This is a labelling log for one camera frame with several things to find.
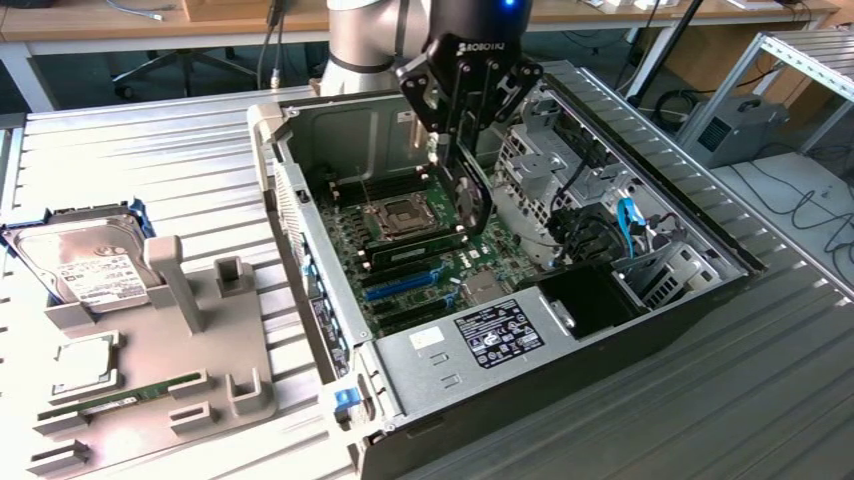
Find long wooden desk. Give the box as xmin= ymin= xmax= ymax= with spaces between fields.
xmin=529 ymin=0 xmax=840 ymax=101

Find silver disk bay cage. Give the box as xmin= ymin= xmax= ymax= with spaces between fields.
xmin=496 ymin=84 xmax=668 ymax=241

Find silver chipset heatsink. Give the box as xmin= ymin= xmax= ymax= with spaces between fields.
xmin=461 ymin=273 xmax=505 ymax=306

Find aluminium frame table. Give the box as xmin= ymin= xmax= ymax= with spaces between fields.
xmin=673 ymin=27 xmax=854 ymax=156

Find silver CPU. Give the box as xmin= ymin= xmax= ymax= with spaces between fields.
xmin=50 ymin=342 xmax=114 ymax=396

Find black expansion slot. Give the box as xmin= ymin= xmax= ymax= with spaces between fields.
xmin=373 ymin=312 xmax=449 ymax=336
xmin=361 ymin=259 xmax=432 ymax=287
xmin=369 ymin=298 xmax=446 ymax=321

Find open black PC case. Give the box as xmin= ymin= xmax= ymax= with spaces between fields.
xmin=245 ymin=73 xmax=768 ymax=480

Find brown wooden box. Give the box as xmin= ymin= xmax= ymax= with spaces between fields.
xmin=180 ymin=0 xmax=268 ymax=24

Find silver power supply unit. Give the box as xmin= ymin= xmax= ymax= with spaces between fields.
xmin=362 ymin=285 xmax=581 ymax=421

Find black coiled cable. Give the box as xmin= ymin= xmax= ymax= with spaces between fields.
xmin=655 ymin=89 xmax=695 ymax=126

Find installed RAM stick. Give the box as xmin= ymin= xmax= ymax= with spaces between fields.
xmin=364 ymin=234 xmax=468 ymax=266

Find green RAM stick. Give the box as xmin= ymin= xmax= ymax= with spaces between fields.
xmin=35 ymin=372 xmax=201 ymax=421

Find graphics card with metal bracket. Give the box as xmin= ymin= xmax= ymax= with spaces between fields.
xmin=425 ymin=127 xmax=496 ymax=240

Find silver hard disk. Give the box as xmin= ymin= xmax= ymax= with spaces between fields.
xmin=2 ymin=214 xmax=152 ymax=314

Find black power wire bundle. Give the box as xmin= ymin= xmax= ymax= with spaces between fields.
xmin=549 ymin=207 xmax=621 ymax=266

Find grey control box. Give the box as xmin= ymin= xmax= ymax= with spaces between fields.
xmin=692 ymin=94 xmax=792 ymax=169

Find blue disk wire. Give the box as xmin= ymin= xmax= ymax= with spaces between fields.
xmin=616 ymin=197 xmax=645 ymax=259

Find grey parts rack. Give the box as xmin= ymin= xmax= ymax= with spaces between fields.
xmin=25 ymin=234 xmax=278 ymax=476

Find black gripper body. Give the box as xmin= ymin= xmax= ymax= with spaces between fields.
xmin=425 ymin=0 xmax=535 ymax=67

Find black office chair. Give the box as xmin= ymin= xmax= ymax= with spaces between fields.
xmin=109 ymin=47 xmax=262 ymax=99

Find wooden desk with box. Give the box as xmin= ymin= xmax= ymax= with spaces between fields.
xmin=0 ymin=0 xmax=334 ymax=114

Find CPU socket locking lever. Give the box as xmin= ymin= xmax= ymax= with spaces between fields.
xmin=356 ymin=164 xmax=374 ymax=209

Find green motherboard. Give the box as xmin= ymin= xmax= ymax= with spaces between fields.
xmin=312 ymin=167 xmax=535 ymax=339

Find black stand pole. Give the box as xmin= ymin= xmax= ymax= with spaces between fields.
xmin=625 ymin=0 xmax=701 ymax=101

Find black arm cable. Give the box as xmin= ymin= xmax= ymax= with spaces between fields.
xmin=264 ymin=0 xmax=285 ymax=94

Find blue expansion slot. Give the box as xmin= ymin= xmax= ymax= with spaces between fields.
xmin=362 ymin=276 xmax=432 ymax=301

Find black floor cable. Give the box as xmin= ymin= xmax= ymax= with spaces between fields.
xmin=729 ymin=159 xmax=854 ymax=254

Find CPU socket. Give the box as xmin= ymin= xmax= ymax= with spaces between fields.
xmin=361 ymin=197 xmax=434 ymax=241

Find grey network cable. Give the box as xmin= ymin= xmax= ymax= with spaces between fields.
xmin=109 ymin=0 xmax=165 ymax=21

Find hard drive in blue caddy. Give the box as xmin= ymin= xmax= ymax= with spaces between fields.
xmin=0 ymin=197 xmax=158 ymax=261

